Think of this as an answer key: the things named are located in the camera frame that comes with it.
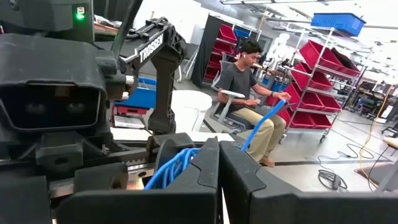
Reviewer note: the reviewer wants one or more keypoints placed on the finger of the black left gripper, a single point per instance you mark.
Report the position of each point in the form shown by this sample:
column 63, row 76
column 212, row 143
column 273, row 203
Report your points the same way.
column 99, row 179
column 25, row 202

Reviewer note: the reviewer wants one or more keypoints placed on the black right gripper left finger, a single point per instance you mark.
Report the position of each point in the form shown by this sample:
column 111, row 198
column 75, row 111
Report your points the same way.
column 186, row 202

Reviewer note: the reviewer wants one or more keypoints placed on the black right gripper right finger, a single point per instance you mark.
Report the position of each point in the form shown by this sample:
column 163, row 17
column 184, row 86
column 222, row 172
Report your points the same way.
column 258, row 202

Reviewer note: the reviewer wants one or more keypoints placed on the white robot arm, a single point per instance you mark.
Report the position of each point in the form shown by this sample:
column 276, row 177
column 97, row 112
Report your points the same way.
column 280, row 43

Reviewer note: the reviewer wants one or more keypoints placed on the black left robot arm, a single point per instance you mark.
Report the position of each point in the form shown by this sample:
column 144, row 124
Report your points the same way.
column 164, row 77

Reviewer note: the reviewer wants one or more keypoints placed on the red box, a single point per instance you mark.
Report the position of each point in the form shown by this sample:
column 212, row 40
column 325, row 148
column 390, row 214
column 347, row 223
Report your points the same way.
column 130, row 110

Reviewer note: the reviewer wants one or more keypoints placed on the blue plastic bin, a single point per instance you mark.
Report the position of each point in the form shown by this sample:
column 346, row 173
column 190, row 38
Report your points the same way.
column 339, row 23
column 143, row 98

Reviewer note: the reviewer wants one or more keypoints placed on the white waste bin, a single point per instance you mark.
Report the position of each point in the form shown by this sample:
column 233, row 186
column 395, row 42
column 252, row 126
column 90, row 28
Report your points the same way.
column 189, row 105

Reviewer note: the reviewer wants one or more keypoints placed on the grey office chair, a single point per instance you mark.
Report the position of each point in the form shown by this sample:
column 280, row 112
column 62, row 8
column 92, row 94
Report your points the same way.
column 227, row 105

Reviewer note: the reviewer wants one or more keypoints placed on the person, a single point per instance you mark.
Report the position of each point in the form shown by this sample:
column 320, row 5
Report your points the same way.
column 237, row 81

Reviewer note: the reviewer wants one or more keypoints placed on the black floor mat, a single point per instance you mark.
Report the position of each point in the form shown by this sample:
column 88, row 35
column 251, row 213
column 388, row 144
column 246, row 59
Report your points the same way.
column 382, row 174

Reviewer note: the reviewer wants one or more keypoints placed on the metal rack with red bins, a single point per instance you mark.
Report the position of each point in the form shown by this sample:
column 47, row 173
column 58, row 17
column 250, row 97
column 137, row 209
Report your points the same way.
column 314, row 81

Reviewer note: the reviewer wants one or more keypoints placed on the black shelf with red bins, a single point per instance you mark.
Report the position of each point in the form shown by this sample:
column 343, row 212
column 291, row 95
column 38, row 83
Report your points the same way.
column 217, row 46

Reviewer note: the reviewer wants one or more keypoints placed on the white partition panel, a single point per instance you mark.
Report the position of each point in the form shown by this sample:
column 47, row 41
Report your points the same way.
column 174, row 15

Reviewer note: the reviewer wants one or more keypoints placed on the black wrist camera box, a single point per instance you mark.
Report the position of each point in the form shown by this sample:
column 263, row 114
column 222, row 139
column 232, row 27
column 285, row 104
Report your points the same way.
column 49, row 71

